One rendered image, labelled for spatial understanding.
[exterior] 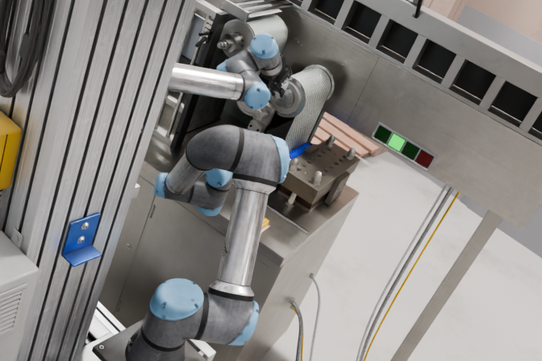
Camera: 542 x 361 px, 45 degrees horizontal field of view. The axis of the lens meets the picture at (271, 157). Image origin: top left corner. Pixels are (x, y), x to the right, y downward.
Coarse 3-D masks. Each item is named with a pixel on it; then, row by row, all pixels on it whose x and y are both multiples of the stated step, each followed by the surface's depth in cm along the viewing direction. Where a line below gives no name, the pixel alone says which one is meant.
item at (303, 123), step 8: (320, 104) 245; (304, 112) 234; (312, 112) 242; (296, 120) 231; (304, 120) 239; (312, 120) 248; (296, 128) 236; (304, 128) 245; (312, 128) 254; (288, 136) 233; (296, 136) 242; (304, 136) 250; (288, 144) 239; (296, 144) 247
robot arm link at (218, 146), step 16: (208, 128) 168; (224, 128) 165; (192, 144) 168; (208, 144) 164; (224, 144) 162; (192, 160) 169; (208, 160) 165; (224, 160) 163; (160, 176) 197; (176, 176) 185; (192, 176) 180; (160, 192) 197; (176, 192) 193; (192, 192) 199
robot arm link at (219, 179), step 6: (216, 168) 194; (210, 174) 196; (216, 174) 195; (222, 174) 194; (228, 174) 196; (210, 180) 197; (216, 180) 195; (222, 180) 195; (228, 180) 197; (216, 186) 196; (222, 186) 199; (228, 186) 200
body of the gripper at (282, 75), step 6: (282, 60) 208; (282, 66) 211; (288, 66) 213; (282, 72) 212; (288, 72) 213; (276, 78) 212; (282, 78) 212; (288, 78) 216; (276, 84) 211; (276, 90) 215
